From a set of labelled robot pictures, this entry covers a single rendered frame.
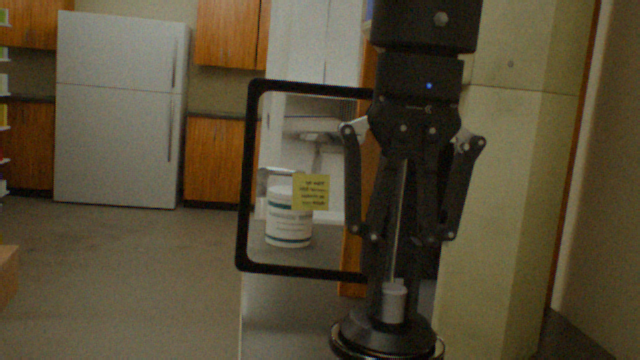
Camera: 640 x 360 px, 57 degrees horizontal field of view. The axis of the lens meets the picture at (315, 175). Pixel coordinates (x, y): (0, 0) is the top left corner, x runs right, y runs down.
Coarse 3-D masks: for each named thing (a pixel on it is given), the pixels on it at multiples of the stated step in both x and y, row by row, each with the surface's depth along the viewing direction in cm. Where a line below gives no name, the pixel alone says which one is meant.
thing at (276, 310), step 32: (256, 288) 127; (288, 288) 129; (320, 288) 131; (256, 320) 110; (288, 320) 112; (320, 320) 113; (544, 320) 124; (256, 352) 98; (288, 352) 99; (320, 352) 100; (544, 352) 109; (576, 352) 110; (608, 352) 111
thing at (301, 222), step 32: (288, 96) 115; (320, 96) 115; (288, 128) 116; (320, 128) 116; (256, 160) 117; (288, 160) 117; (320, 160) 117; (288, 192) 118; (320, 192) 118; (256, 224) 120; (288, 224) 119; (320, 224) 119; (256, 256) 121; (288, 256) 120; (320, 256) 120; (352, 256) 120
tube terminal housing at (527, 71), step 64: (512, 0) 83; (576, 0) 91; (512, 64) 84; (576, 64) 96; (512, 128) 86; (512, 192) 88; (448, 256) 89; (512, 256) 90; (448, 320) 90; (512, 320) 94
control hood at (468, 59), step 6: (366, 24) 106; (360, 30) 113; (366, 30) 108; (366, 36) 112; (468, 54) 84; (468, 60) 84; (468, 66) 84; (468, 72) 84; (462, 78) 84; (468, 78) 84
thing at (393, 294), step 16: (384, 288) 54; (400, 288) 54; (384, 304) 53; (400, 304) 53; (352, 320) 54; (368, 320) 54; (384, 320) 54; (400, 320) 54; (416, 320) 55; (352, 336) 52; (368, 336) 51; (384, 336) 51; (400, 336) 51; (416, 336) 52; (432, 336) 53; (384, 352) 51; (400, 352) 51; (416, 352) 51
